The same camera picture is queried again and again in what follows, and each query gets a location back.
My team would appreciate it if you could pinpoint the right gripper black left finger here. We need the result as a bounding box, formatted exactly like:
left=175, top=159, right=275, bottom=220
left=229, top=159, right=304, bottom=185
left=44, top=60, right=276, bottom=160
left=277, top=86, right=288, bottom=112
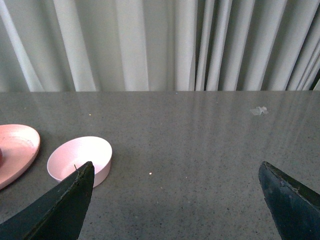
left=0, top=161, right=95, bottom=240

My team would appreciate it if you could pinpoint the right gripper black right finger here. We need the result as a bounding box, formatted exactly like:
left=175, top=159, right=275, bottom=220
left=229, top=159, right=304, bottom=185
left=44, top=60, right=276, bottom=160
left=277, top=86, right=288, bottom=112
left=258, top=161, right=320, bottom=240

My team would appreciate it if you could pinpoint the pale pink bowl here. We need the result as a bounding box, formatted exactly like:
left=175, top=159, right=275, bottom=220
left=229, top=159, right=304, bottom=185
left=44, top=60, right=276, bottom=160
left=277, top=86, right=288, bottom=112
left=47, top=136, right=113, bottom=187

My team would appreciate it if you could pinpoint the pink plate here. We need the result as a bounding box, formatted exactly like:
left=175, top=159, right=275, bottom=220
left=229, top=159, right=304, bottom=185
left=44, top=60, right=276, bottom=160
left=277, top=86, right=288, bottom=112
left=0, top=124, right=41, bottom=189

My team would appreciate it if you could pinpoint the crumpled clear tape scrap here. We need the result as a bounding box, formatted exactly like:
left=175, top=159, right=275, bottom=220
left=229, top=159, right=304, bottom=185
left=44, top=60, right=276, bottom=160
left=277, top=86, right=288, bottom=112
left=250, top=106, right=269, bottom=116

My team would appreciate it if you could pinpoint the white curtain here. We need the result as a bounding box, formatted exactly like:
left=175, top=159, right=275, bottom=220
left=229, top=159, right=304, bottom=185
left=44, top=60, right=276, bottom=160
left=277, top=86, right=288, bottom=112
left=0, top=0, right=320, bottom=92

